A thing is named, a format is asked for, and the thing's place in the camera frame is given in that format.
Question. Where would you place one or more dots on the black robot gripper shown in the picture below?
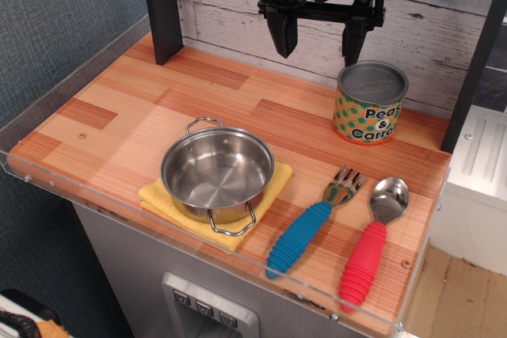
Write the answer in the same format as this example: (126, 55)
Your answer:
(359, 16)

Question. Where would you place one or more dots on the peas and carrots can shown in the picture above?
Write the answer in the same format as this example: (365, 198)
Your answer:
(368, 102)

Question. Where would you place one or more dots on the stainless steel pot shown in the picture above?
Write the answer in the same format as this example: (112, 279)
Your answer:
(214, 166)

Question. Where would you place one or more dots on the orange object bottom left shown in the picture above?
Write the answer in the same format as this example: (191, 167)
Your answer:
(49, 329)

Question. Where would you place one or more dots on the blue handled metal fork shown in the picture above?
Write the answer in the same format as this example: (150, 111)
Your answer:
(293, 242)

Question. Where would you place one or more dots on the red handled metal spoon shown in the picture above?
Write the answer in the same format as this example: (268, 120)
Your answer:
(388, 202)

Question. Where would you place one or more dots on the clear acrylic table guard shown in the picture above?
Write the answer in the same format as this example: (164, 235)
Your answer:
(92, 115)

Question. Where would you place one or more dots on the black right vertical post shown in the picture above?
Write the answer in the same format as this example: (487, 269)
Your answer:
(478, 63)

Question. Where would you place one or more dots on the yellow folded cloth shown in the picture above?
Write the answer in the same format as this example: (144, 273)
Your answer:
(225, 227)

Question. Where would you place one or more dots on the grey toy fridge dispenser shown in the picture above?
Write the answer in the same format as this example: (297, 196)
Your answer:
(198, 312)

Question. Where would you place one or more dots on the white toy sink unit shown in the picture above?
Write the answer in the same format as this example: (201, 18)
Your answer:
(470, 220)

